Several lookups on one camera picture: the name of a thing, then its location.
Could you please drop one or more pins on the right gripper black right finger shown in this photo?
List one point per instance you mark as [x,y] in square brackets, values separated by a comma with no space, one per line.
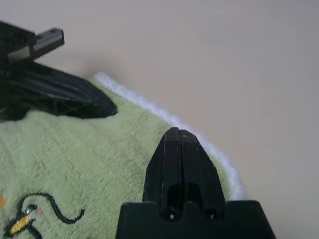
[202,174]

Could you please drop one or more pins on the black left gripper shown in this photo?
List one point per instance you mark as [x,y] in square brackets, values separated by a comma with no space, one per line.
[22,49]

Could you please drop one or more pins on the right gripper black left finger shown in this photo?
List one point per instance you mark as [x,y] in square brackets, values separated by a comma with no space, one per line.
[164,174]

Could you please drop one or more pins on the green towel with white trim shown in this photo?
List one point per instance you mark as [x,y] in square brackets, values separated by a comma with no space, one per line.
[87,154]

